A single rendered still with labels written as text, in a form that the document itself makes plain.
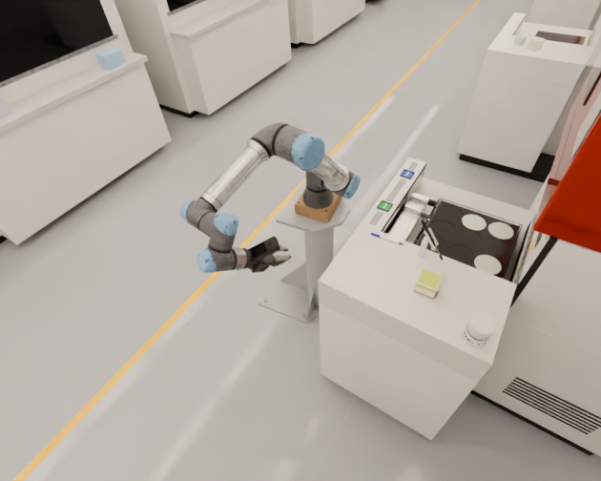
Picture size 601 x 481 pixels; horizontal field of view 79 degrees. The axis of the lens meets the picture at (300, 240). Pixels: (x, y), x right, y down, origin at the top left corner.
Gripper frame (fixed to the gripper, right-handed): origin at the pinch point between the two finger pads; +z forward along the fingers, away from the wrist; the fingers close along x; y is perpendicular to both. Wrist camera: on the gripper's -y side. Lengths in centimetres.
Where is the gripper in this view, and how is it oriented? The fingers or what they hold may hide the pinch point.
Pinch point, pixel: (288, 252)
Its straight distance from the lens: 138.0
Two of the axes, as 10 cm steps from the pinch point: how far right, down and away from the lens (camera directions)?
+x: 3.8, 8.5, -3.6
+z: 7.2, -0.2, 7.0
